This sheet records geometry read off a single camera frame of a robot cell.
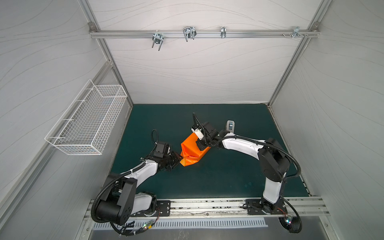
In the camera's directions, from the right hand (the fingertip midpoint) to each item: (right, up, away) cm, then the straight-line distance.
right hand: (198, 142), depth 91 cm
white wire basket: (-53, +12, -22) cm, 59 cm away
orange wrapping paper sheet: (-4, -6, -2) cm, 8 cm away
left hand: (-10, -10, -3) cm, 15 cm away
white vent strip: (-5, -36, -21) cm, 41 cm away
